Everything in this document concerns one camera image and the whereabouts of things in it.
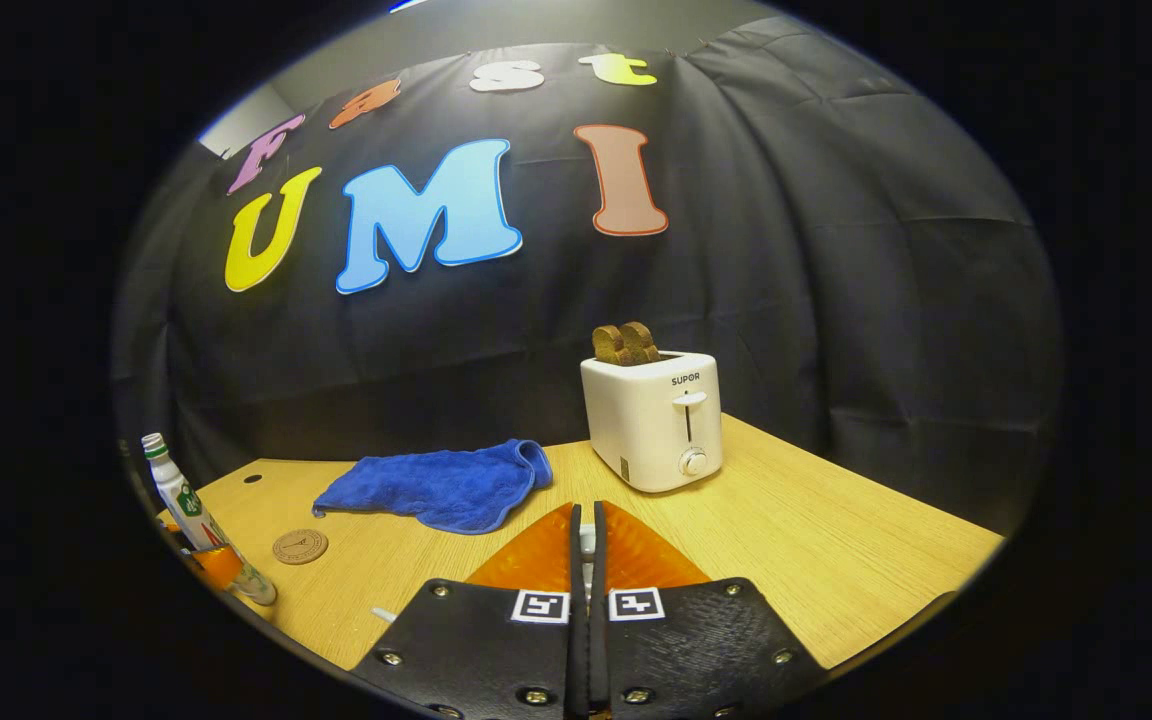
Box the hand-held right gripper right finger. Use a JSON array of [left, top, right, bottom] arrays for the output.
[[590, 500, 827, 720]]

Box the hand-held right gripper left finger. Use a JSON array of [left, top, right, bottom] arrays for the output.
[[351, 503, 589, 720]]

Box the white green-label water bottle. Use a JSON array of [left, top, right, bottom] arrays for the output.
[[141, 433, 277, 607]]

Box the round cork coaster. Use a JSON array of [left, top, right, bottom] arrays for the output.
[[271, 529, 330, 566]]

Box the blue towel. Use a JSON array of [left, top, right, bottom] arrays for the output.
[[312, 438, 554, 536]]

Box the white toaster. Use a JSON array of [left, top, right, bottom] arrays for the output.
[[580, 350, 724, 494]]

